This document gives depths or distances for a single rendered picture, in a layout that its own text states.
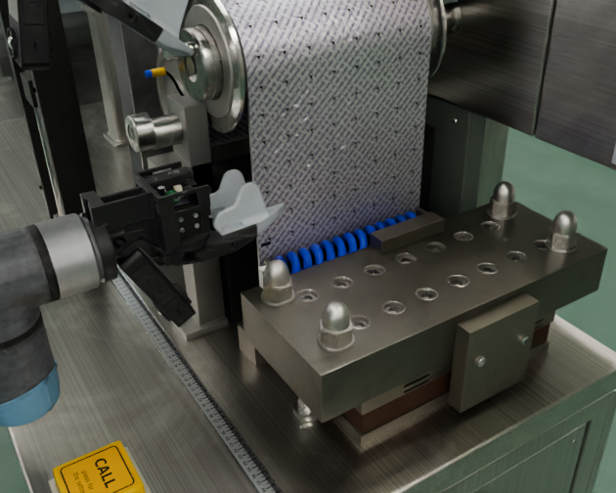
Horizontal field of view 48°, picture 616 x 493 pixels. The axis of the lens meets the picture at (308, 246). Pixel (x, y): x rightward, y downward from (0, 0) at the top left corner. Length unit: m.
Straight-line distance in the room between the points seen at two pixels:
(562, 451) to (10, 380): 0.64
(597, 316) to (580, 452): 1.63
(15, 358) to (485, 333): 0.46
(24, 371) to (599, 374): 0.63
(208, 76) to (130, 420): 0.38
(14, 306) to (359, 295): 0.34
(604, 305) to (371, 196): 1.88
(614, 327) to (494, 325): 1.83
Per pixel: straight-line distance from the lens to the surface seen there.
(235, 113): 0.71
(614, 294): 2.72
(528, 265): 0.82
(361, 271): 0.78
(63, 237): 0.67
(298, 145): 0.76
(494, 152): 1.18
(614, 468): 2.07
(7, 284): 0.66
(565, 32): 0.81
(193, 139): 0.78
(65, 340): 0.95
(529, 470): 0.90
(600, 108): 0.79
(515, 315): 0.76
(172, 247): 0.69
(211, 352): 0.88
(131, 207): 0.68
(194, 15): 0.76
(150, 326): 0.94
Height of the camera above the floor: 1.46
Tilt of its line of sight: 31 degrees down
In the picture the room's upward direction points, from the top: 1 degrees counter-clockwise
